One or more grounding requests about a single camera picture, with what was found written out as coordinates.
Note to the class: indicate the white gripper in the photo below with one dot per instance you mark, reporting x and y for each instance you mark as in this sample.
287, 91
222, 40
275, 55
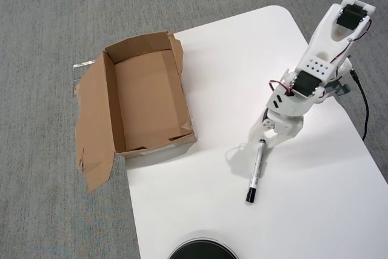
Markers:
286, 127

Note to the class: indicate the black and white marker pen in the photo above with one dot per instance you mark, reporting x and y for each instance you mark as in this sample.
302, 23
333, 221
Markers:
256, 171

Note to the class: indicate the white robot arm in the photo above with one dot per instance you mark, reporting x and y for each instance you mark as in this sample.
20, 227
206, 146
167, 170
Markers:
324, 49

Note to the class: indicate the open brown cardboard box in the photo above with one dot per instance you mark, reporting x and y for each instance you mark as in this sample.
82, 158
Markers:
145, 101

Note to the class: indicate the grey table clamp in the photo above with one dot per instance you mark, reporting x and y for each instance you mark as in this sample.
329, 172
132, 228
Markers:
338, 89

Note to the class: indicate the black round disc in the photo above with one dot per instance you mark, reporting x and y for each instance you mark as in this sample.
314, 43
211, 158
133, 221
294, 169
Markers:
201, 248

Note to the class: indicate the white label strip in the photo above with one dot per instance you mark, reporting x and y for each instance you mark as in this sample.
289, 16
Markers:
85, 64

